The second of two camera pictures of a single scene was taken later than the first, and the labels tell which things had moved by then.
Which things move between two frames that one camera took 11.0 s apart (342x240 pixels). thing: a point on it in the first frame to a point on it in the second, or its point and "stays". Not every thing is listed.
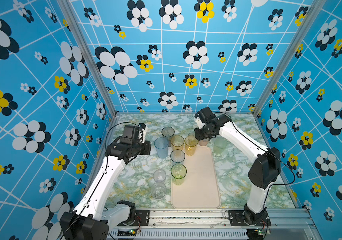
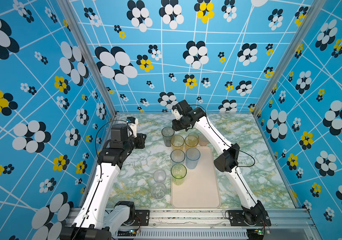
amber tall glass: x=177 y=142 stays
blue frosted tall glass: x=161 y=144 to x=192 y=156
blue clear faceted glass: x=177 y=156 stays
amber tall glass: x=191 y=143 stays
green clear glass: x=178 y=172 stays
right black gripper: x=197 y=133 to x=176 y=127
